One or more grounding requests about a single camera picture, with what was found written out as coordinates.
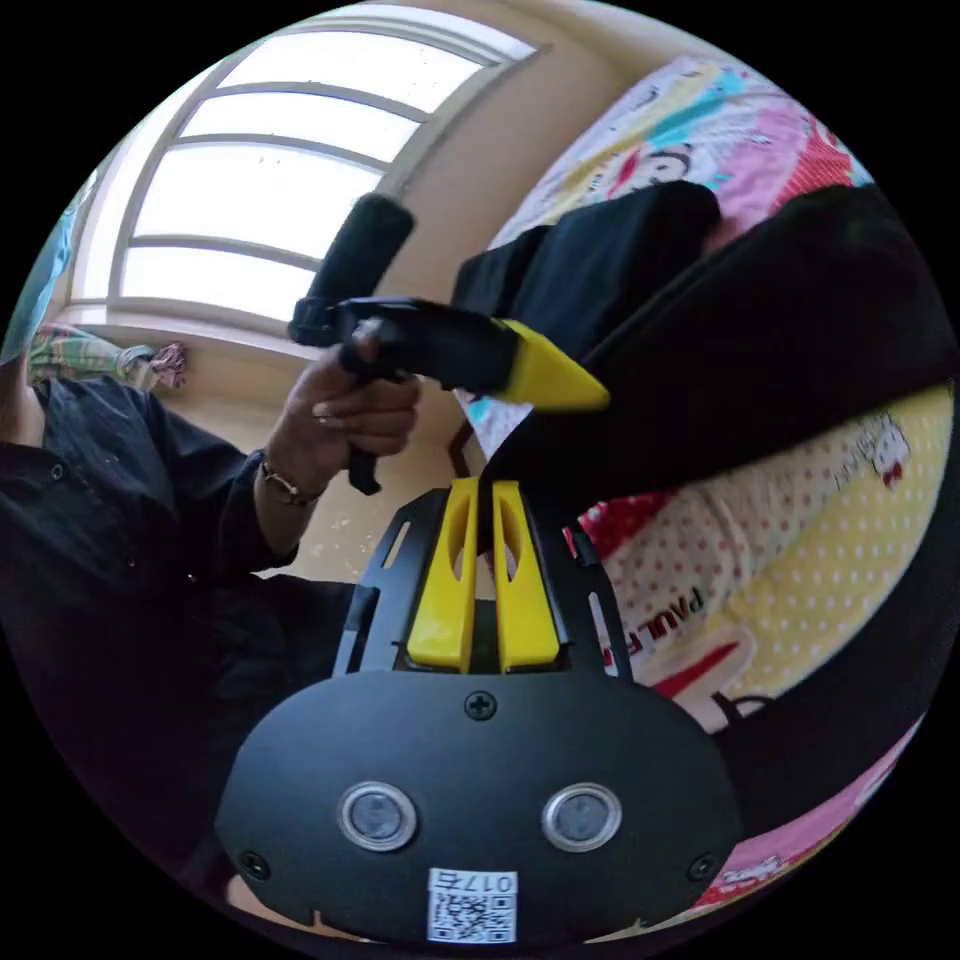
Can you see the person's body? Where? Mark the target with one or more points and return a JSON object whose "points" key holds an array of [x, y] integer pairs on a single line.
{"points": [[127, 562]]}

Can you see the person's left hand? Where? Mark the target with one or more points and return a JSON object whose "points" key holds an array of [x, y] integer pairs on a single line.
{"points": [[337, 420]]}

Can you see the bed with printed sheet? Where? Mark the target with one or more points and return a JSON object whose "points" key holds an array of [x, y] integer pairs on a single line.
{"points": [[795, 585]]}

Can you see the person's left forearm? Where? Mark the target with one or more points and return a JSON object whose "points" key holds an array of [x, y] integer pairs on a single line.
{"points": [[281, 499]]}

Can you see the pile of clothes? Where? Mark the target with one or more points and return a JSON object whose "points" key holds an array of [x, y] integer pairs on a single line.
{"points": [[105, 356]]}

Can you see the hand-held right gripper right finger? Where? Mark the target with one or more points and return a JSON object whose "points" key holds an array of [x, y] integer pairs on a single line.
{"points": [[529, 600]]}

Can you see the teal curtain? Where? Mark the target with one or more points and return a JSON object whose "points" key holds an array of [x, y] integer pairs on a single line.
{"points": [[49, 262]]}

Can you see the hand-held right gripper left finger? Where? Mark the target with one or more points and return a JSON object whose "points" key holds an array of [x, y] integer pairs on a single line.
{"points": [[444, 592]]}

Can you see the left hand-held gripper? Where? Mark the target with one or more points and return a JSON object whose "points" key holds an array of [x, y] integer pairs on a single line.
{"points": [[442, 345]]}

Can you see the window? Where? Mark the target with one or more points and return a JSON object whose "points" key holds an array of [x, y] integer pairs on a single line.
{"points": [[270, 180]]}

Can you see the black pants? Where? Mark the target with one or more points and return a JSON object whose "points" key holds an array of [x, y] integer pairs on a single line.
{"points": [[750, 345]]}

